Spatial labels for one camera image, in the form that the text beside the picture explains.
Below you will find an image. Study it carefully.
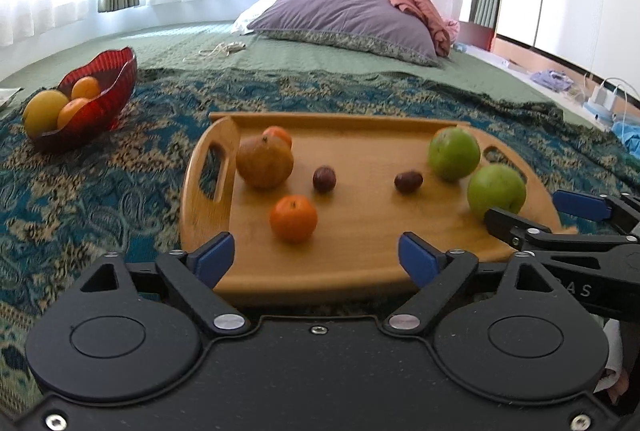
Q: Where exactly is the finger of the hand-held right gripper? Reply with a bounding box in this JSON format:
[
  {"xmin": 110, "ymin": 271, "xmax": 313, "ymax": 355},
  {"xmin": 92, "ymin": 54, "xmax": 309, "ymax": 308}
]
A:
[
  {"xmin": 552, "ymin": 190, "xmax": 640, "ymax": 237},
  {"xmin": 484, "ymin": 207, "xmax": 640, "ymax": 257}
]

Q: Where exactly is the green bedspread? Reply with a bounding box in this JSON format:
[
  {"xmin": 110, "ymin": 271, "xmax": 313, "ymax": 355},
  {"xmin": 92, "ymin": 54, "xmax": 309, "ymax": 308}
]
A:
[{"xmin": 0, "ymin": 22, "xmax": 571, "ymax": 132}]

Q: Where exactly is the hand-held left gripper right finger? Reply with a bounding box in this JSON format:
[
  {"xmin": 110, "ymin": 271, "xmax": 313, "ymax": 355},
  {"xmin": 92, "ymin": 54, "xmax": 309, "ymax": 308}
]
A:
[{"xmin": 381, "ymin": 232, "xmax": 566, "ymax": 337}]

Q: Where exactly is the teal patterned blanket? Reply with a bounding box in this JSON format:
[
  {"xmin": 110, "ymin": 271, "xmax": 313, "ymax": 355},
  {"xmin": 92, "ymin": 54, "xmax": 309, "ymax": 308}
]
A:
[{"xmin": 0, "ymin": 68, "xmax": 640, "ymax": 417}]

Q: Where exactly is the light blue base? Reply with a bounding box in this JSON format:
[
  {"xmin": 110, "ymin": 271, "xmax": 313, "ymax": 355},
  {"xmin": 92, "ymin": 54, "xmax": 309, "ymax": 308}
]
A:
[{"xmin": 582, "ymin": 103, "xmax": 615, "ymax": 130}]

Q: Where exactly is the red glass bowl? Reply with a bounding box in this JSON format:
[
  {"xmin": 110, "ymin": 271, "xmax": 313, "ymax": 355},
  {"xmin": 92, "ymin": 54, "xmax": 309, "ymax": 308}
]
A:
[{"xmin": 27, "ymin": 47, "xmax": 138, "ymax": 155}]

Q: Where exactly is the dull brownish orange fruit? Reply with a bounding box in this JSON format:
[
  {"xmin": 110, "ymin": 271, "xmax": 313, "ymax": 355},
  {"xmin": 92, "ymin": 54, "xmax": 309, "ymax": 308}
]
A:
[{"xmin": 236, "ymin": 135, "xmax": 295, "ymax": 190}]

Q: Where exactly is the wooden tray with handles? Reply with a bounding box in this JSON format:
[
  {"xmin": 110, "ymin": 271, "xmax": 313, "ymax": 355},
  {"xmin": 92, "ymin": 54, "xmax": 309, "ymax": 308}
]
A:
[{"xmin": 179, "ymin": 111, "xmax": 578, "ymax": 309}]

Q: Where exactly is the light purple cloth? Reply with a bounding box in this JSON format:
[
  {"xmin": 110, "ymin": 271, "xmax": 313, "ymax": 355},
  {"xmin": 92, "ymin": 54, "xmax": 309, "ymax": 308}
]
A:
[{"xmin": 531, "ymin": 70, "xmax": 576, "ymax": 92}]

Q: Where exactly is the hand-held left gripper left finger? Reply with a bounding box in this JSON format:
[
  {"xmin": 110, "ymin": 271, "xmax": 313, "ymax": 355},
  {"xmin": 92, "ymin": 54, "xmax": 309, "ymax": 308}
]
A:
[{"xmin": 75, "ymin": 232, "xmax": 251, "ymax": 338}]

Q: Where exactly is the purple pillow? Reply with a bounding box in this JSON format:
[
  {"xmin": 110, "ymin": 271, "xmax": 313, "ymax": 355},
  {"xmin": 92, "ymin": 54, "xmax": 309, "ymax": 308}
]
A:
[{"xmin": 247, "ymin": 0, "xmax": 441, "ymax": 68}]

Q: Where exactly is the wooden bed frame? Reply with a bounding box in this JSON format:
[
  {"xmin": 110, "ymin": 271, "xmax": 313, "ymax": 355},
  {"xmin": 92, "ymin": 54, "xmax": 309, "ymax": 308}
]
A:
[{"xmin": 457, "ymin": 21, "xmax": 601, "ymax": 84}]

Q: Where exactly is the small orange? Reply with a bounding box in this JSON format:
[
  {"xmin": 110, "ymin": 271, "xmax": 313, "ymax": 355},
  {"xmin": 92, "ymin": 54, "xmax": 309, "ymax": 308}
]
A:
[
  {"xmin": 262, "ymin": 126, "xmax": 293, "ymax": 150},
  {"xmin": 57, "ymin": 98, "xmax": 96, "ymax": 130},
  {"xmin": 71, "ymin": 76, "xmax": 102, "ymax": 100}
]

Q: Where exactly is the yellow lemon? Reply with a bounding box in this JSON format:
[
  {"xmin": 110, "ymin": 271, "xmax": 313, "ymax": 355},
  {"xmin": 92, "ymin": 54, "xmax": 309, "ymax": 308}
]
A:
[{"xmin": 22, "ymin": 90, "xmax": 70, "ymax": 138}]

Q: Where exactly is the white charger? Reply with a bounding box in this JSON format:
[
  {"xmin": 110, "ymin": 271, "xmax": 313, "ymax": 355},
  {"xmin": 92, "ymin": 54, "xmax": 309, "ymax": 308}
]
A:
[{"xmin": 585, "ymin": 78, "xmax": 635, "ymax": 112}]

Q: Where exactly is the pink white clothing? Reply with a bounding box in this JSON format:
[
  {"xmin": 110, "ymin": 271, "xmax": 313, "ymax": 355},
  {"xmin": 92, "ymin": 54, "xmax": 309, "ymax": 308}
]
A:
[{"xmin": 597, "ymin": 318, "xmax": 632, "ymax": 404}]

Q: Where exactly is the green round fruit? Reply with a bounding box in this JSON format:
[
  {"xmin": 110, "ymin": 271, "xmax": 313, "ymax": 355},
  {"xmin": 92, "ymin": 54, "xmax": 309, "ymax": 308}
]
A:
[
  {"xmin": 428, "ymin": 127, "xmax": 482, "ymax": 183},
  {"xmin": 467, "ymin": 163, "xmax": 527, "ymax": 222}
]

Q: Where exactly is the white cord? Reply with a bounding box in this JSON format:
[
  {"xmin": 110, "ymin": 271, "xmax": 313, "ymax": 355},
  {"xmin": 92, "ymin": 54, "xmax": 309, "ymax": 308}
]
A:
[{"xmin": 197, "ymin": 41, "xmax": 247, "ymax": 58}]

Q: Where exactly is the white pillow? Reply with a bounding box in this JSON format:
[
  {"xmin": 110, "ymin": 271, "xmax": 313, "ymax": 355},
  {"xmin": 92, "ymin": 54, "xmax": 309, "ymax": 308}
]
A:
[{"xmin": 231, "ymin": 0, "xmax": 288, "ymax": 35}]

